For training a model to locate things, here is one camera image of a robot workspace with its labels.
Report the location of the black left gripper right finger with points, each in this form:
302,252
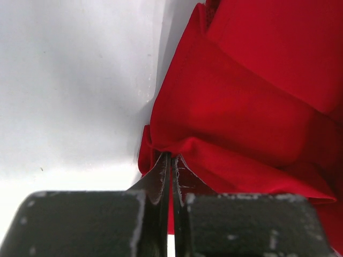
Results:
207,223

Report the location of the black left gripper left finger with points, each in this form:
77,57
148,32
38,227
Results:
95,223

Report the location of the red pleated skirt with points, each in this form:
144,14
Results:
252,100

